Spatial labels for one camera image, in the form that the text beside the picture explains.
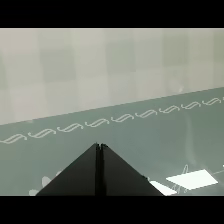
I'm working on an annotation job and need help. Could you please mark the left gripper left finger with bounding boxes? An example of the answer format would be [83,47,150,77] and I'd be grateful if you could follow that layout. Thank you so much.
[35,142,100,197]

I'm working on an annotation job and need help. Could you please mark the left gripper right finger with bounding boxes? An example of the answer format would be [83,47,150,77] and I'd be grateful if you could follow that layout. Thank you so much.
[98,143,165,197]

